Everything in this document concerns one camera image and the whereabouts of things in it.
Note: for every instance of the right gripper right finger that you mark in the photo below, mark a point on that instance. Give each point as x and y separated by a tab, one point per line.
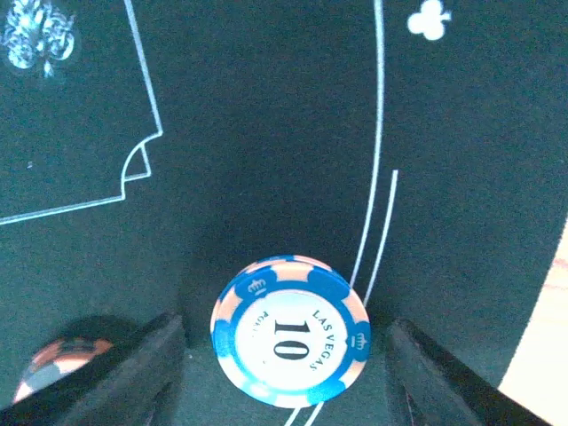
427	385

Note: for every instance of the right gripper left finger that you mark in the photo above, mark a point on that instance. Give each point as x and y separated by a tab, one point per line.
136	382

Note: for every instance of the brown chip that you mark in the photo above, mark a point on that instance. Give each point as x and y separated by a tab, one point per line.
56	360

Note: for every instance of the blue chip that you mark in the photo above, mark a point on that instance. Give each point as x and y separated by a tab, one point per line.
290	331

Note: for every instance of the round black poker mat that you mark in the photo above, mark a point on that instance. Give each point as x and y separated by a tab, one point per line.
186	139

